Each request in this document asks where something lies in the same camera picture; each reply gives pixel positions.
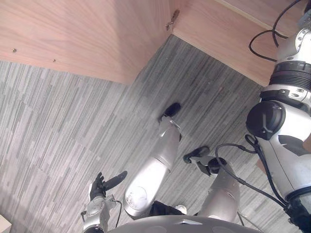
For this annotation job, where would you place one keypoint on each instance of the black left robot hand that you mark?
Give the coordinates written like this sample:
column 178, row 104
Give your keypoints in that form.
column 97, row 190

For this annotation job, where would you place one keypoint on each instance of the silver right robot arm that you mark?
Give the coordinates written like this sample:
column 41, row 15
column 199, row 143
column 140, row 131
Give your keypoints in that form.
column 286, row 160

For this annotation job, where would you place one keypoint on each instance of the wooden cabinet door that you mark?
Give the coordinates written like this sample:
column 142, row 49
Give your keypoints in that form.
column 80, row 36

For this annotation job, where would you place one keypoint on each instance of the wooden cabinet body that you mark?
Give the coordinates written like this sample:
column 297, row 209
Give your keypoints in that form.
column 226, row 31

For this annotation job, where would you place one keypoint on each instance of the silver robot torso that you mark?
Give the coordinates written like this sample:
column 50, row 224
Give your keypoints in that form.
column 184, row 224

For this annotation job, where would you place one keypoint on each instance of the beige box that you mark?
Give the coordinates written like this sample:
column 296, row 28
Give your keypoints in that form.
column 4, row 224

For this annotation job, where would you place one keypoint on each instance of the dark right robot foot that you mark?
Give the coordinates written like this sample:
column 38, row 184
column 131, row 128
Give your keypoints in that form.
column 198, row 152

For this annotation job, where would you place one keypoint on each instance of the dark robot foot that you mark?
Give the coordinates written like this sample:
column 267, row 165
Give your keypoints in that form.
column 198, row 152
column 172, row 109

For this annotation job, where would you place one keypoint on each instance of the dark left robot foot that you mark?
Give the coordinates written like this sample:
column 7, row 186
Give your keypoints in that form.
column 172, row 109

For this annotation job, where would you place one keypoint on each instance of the silver right robot leg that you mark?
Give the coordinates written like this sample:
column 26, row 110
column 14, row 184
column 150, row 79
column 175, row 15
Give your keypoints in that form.
column 224, row 194

